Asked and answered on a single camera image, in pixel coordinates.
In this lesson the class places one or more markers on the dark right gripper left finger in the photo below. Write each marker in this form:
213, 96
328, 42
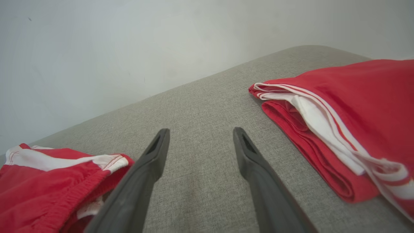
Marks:
136, 191

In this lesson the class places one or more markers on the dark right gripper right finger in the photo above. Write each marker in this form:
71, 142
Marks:
268, 194

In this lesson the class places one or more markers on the grey fabric sofa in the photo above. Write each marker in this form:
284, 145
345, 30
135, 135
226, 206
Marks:
200, 129

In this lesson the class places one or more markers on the crumpled red shorts white trim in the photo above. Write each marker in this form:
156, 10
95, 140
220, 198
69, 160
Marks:
42, 191

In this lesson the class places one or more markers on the red garment with white stripes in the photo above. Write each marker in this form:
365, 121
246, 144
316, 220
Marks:
355, 113

